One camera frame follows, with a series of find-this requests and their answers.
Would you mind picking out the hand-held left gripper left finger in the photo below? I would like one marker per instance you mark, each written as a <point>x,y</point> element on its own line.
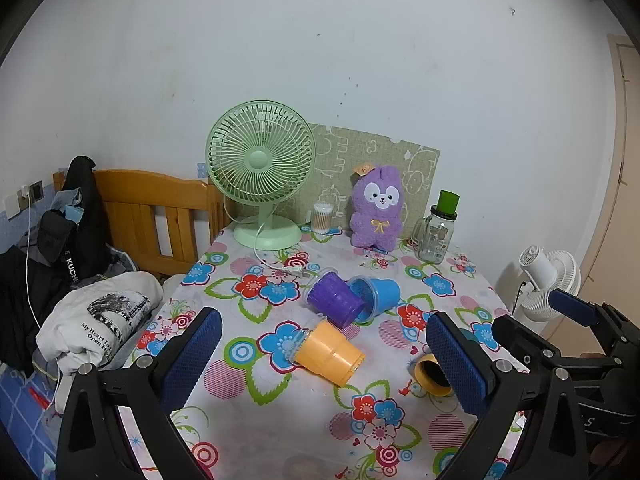
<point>192,355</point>

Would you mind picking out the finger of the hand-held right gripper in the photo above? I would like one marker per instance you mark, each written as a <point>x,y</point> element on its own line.
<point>575,307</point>
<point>522,340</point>

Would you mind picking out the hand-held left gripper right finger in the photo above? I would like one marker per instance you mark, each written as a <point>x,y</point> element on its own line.
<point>460,365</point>

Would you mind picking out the orange plastic cup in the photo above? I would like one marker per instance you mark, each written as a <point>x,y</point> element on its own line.
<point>327,352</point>

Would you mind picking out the yellow plastic cup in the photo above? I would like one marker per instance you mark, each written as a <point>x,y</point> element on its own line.
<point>425,377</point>

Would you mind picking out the blue plastic cup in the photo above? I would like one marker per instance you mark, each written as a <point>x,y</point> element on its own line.
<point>382,294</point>

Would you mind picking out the purple plastic cup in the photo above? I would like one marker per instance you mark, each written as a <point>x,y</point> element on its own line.
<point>334,300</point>

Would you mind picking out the white floor fan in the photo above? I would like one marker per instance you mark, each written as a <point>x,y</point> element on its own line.
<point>547,285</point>

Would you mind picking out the white printed shirt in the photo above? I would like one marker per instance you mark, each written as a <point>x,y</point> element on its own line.
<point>95,320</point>

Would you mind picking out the floral tablecloth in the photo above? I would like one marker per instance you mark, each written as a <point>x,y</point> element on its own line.
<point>300,410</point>

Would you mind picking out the beige door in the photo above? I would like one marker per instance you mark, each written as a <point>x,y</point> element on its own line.
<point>617,185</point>

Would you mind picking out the glass jar with green lid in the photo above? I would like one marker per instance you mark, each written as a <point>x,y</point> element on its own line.
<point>436,237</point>

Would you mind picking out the wooden bed headboard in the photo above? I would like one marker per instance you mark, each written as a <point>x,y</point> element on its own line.
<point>150,195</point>

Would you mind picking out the black jacket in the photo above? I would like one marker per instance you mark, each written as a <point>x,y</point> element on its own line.
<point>87,220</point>

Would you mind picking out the purple plush toy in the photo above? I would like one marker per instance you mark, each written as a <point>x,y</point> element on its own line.
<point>376,210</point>

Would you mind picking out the dark clothes pile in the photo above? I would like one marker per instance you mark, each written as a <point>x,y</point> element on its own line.
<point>17,305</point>

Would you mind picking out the blue bed sheet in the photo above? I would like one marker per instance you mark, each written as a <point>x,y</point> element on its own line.
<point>22,425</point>

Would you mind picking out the cotton swab jar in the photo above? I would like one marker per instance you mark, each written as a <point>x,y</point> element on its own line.
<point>323,220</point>

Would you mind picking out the green desk fan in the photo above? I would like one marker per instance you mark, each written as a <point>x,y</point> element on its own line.
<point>260,160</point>

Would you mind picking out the beige patterned board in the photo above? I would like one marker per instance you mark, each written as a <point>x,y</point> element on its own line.
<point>400,160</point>

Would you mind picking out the wall socket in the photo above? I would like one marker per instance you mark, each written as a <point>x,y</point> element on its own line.
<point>35,190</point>

